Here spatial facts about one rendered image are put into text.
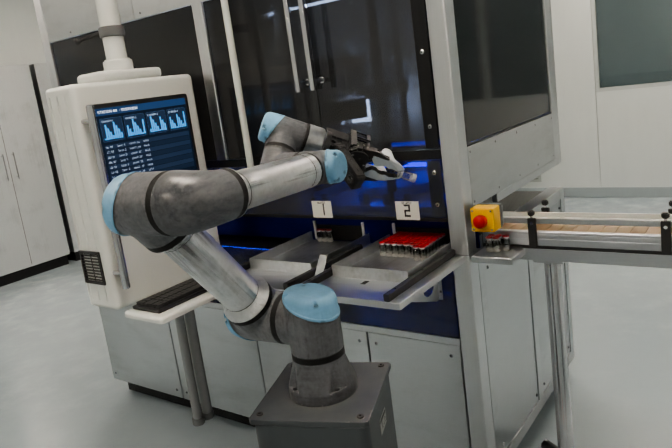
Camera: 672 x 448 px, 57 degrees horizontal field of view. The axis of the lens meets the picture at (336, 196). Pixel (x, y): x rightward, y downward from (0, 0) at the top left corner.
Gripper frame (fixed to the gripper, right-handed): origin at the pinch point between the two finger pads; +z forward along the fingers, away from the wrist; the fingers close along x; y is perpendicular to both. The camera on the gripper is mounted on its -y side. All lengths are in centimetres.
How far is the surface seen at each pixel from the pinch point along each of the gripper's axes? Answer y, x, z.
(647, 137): 350, 136, 331
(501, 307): 14, 51, 63
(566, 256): 6, 15, 61
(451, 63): 40.2, -13.4, 12.6
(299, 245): 37, 72, -4
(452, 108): 33.2, -3.7, 17.3
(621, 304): 106, 119, 199
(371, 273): -1.3, 35.8, 8.3
